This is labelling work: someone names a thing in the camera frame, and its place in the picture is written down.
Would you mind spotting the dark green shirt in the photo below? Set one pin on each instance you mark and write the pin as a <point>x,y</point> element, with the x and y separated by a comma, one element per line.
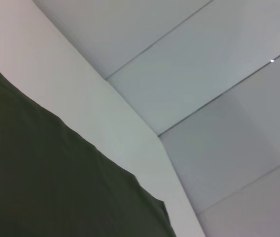
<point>56,172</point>

